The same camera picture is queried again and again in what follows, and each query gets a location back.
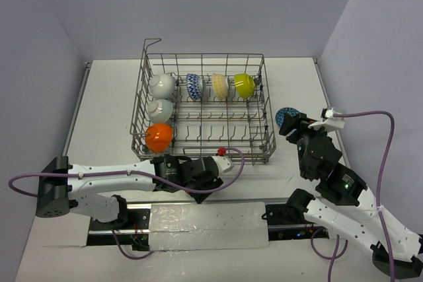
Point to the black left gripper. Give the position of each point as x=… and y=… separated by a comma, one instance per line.
x=205, y=184

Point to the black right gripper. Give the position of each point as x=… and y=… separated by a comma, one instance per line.
x=300, y=121

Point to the orange geometric patterned bowl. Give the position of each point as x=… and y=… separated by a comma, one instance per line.
x=158, y=137

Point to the teal patterned bowl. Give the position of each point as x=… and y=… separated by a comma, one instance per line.
x=160, y=111

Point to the white bowl yellow flower pattern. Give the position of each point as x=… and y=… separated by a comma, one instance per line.
x=220, y=86

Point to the blue zigzag patterned bowl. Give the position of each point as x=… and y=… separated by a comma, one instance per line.
x=194, y=85

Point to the plain white bowl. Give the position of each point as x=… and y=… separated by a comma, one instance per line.
x=162, y=86

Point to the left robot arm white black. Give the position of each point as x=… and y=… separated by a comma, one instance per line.
x=94, y=190

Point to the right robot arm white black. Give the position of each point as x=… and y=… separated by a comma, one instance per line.
x=359, y=217

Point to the blue triangle patterned bowl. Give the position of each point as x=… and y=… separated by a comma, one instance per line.
x=279, y=117

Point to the white taped cover panel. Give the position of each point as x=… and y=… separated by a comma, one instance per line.
x=220, y=226

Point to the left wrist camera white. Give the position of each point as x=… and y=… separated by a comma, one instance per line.
x=224, y=163

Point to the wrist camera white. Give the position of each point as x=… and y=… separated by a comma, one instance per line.
x=331, y=120
x=224, y=163

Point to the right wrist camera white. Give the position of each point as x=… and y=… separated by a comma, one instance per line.
x=331, y=120

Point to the grey wire dish rack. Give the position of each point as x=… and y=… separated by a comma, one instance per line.
x=201, y=127

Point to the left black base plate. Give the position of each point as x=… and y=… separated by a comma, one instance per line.
x=133, y=232

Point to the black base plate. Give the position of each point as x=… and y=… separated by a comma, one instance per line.
x=133, y=232
x=284, y=224

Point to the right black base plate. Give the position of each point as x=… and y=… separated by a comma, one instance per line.
x=284, y=224

